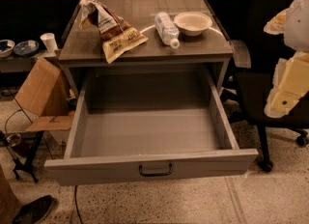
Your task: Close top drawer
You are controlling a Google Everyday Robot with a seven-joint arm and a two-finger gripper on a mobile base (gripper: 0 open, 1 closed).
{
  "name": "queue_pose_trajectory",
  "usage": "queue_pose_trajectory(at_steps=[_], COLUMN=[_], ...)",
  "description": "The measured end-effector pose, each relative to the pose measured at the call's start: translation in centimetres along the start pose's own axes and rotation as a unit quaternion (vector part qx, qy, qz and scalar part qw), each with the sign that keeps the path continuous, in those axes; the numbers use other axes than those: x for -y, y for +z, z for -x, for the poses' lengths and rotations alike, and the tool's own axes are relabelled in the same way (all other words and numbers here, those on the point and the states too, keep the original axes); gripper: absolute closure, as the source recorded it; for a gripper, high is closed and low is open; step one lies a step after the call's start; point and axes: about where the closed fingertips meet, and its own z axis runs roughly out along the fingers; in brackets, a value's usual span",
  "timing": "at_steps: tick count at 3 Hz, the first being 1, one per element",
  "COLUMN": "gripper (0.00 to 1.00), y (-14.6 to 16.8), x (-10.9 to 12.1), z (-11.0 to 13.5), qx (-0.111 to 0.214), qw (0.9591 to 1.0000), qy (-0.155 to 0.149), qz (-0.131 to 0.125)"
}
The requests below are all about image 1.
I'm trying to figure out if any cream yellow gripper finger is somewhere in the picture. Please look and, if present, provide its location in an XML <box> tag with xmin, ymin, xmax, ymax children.
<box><xmin>264</xmin><ymin>52</ymin><xmax>309</xmax><ymax>118</ymax></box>

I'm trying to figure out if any grey top drawer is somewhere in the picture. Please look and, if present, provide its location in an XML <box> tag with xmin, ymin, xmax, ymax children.
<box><xmin>45</xmin><ymin>69</ymin><xmax>258</xmax><ymax>185</ymax></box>

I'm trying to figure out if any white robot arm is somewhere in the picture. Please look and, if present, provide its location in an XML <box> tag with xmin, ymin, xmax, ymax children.
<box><xmin>264</xmin><ymin>0</ymin><xmax>309</xmax><ymax>118</ymax></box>

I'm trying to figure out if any black office chair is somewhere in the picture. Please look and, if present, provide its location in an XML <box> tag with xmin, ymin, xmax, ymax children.
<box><xmin>221</xmin><ymin>0</ymin><xmax>309</xmax><ymax>172</ymax></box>

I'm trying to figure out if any white paper bowl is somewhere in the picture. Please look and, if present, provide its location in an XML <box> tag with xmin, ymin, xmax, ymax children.
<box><xmin>174</xmin><ymin>12</ymin><xmax>212</xmax><ymax>37</ymax></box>

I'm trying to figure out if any clear plastic water bottle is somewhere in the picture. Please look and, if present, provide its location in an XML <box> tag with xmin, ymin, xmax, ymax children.
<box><xmin>154</xmin><ymin>12</ymin><xmax>180</xmax><ymax>49</ymax></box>

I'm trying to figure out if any brown crumpled chip bag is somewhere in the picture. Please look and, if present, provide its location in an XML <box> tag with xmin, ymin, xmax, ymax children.
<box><xmin>79</xmin><ymin>0</ymin><xmax>148</xmax><ymax>64</ymax></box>

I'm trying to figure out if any white paper cup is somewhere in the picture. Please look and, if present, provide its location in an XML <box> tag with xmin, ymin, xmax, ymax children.
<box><xmin>41</xmin><ymin>33</ymin><xmax>58</xmax><ymax>52</ymax></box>

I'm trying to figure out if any brown cardboard box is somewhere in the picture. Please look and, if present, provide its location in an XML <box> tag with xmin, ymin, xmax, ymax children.
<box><xmin>14</xmin><ymin>58</ymin><xmax>73</xmax><ymax>131</ymax></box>

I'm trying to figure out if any dark blue bowl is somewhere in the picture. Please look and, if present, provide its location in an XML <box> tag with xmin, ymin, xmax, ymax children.
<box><xmin>14</xmin><ymin>40</ymin><xmax>40</xmax><ymax>57</ymax></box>

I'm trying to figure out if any black metal stand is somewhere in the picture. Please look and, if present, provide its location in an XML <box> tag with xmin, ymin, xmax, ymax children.
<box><xmin>0</xmin><ymin>131</ymin><xmax>43</xmax><ymax>182</ymax></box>

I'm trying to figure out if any white blue bowl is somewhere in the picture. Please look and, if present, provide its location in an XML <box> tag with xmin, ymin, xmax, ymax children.
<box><xmin>0</xmin><ymin>40</ymin><xmax>15</xmax><ymax>58</ymax></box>

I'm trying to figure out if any black shoe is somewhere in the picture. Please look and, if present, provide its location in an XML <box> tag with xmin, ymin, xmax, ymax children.
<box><xmin>12</xmin><ymin>195</ymin><xmax>57</xmax><ymax>224</ymax></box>

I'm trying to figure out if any brown trouser leg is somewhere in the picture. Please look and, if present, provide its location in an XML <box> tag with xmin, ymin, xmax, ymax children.
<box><xmin>0</xmin><ymin>165</ymin><xmax>21</xmax><ymax>224</ymax></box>

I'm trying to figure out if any black floor cable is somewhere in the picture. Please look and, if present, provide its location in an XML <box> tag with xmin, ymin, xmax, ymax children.
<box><xmin>73</xmin><ymin>184</ymin><xmax>85</xmax><ymax>224</ymax></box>

